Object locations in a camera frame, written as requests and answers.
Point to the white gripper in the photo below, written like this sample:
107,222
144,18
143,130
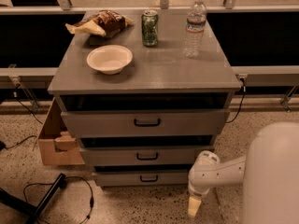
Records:
196,190

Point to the grey bottom drawer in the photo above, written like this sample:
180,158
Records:
141,178

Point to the grey drawer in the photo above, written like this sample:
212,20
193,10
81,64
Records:
141,178
133,156
144,123

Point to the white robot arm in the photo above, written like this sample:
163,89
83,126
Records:
269,174

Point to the grey middle drawer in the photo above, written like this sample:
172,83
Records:
133,156

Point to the grey drawer cabinet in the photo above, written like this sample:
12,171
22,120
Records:
157,79

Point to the grey top drawer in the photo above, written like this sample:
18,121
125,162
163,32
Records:
144,123

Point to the cardboard box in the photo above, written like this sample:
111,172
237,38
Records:
57,147

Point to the white paper bowl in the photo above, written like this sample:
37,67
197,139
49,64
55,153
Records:
110,59

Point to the clear plastic water bottle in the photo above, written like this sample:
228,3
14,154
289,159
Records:
195,27

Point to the green soda can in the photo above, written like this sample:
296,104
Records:
149,23

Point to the brown yellow chip bag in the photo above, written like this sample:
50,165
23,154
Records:
105,23

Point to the metal window rail frame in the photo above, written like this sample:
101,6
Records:
259,38

